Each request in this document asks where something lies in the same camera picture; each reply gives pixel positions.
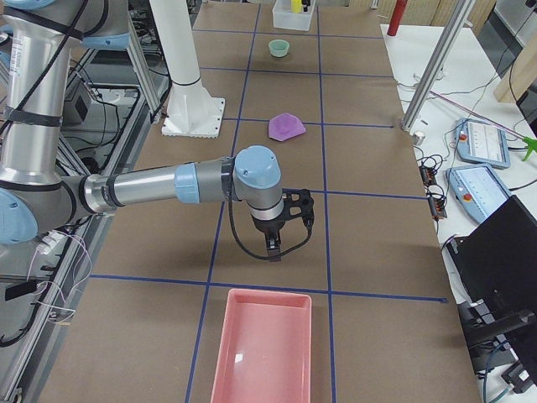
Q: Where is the green and pink stick tool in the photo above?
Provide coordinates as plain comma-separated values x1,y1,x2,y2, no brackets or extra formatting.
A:
429,90,537,161

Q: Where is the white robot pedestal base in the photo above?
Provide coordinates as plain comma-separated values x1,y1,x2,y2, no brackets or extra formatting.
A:
150,0,225,139

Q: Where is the upper teach pendant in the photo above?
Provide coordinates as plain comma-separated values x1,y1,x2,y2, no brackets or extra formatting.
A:
455,118,511,169

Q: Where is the black laptop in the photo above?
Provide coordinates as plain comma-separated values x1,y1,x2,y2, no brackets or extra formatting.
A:
447,195,536,381

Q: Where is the yellow plastic cup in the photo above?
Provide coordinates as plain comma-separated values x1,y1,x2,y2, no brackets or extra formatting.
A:
290,0,302,13

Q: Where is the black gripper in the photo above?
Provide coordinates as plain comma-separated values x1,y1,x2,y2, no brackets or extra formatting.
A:
253,217,285,262

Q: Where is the translucent white storage box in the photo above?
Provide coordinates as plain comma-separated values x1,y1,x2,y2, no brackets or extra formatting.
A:
272,0,315,31

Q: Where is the red cylinder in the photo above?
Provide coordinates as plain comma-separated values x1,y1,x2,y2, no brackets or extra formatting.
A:
387,0,408,37

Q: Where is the teach pendant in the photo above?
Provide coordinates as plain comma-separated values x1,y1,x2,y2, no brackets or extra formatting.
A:
446,163,512,224
455,118,511,169

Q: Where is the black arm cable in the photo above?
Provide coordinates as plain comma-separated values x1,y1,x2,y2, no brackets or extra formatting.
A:
224,184,314,261

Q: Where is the mint green bowl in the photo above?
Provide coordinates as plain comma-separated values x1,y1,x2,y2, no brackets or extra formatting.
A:
268,39,290,58

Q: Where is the purple cloth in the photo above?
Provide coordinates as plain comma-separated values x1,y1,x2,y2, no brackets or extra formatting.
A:
268,113,306,142

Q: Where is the aluminium table frame rail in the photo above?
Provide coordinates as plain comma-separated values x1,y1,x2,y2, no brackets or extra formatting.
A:
1,35,169,402

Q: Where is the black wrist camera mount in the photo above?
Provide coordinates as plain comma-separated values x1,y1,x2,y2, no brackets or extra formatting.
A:
280,189,315,230

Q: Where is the pink plastic tray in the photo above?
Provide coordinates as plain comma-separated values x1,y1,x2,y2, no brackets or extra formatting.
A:
211,289,312,402

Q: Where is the lower teach pendant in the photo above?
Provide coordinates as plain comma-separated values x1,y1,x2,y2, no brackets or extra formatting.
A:
446,163,512,224

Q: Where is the aluminium frame post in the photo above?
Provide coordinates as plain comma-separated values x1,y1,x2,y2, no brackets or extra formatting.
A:
400,0,476,132

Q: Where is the grey control box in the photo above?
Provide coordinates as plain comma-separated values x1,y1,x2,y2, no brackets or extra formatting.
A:
63,81,91,125

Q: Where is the black monitor stand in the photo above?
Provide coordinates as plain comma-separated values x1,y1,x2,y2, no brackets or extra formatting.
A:
457,301,536,374

